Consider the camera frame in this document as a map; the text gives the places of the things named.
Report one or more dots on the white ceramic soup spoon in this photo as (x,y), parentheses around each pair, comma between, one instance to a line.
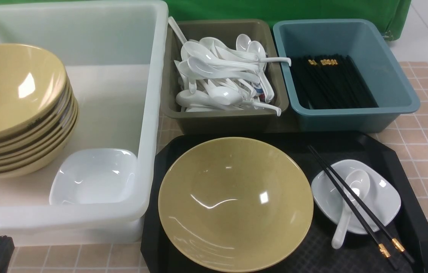
(359,182)

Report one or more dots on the stack of tan bowls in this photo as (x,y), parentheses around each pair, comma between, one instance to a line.
(38,109)

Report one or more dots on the tan noodle bowl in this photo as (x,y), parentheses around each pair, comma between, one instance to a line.
(235,205)

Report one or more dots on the black plastic serving tray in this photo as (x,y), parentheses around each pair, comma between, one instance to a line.
(315,255)

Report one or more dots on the large translucent white tub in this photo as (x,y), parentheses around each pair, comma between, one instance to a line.
(113,52)

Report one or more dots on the pile of black chopsticks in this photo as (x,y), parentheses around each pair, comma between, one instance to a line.
(328,82)

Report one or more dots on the pile of white spoons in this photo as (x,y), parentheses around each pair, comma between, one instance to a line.
(214,77)

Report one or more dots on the white square dish in tub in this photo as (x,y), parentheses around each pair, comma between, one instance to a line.
(94,176)

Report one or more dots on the white square side dish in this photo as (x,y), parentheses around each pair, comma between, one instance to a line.
(382,199)

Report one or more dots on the olive brown spoon bin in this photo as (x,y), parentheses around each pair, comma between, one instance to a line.
(260,120)

